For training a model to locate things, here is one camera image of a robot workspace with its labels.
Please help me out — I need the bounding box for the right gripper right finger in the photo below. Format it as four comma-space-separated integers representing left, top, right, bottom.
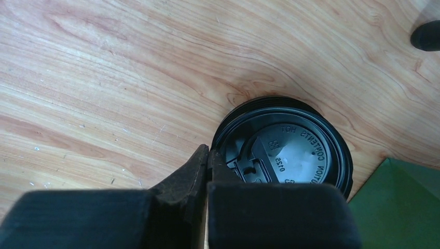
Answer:
207, 149, 362, 248

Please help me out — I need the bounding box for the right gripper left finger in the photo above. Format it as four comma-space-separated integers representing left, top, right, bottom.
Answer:
1, 145, 209, 248

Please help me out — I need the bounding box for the stack of black lids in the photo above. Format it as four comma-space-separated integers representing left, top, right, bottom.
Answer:
211, 95, 353, 198

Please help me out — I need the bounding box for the green paper bag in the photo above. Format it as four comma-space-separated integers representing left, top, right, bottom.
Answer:
349, 158, 439, 248

